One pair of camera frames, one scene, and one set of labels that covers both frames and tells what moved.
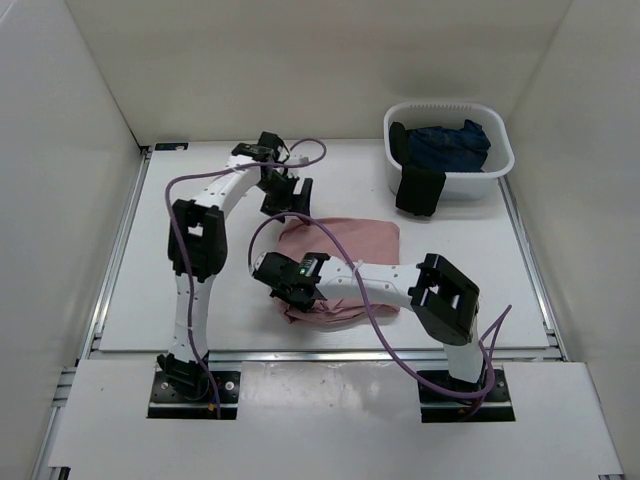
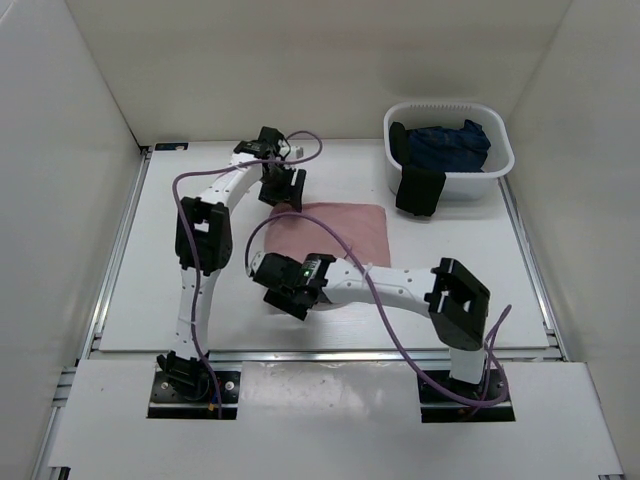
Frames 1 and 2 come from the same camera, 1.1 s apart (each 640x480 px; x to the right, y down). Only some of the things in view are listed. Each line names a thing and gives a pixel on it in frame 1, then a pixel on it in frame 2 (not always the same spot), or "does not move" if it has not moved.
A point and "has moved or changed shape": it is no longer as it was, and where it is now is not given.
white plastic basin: x=492 y=118 does not move
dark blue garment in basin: x=452 y=150 does not move
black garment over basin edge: x=419 y=188 does not move
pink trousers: x=372 y=242 has moved or changed shape
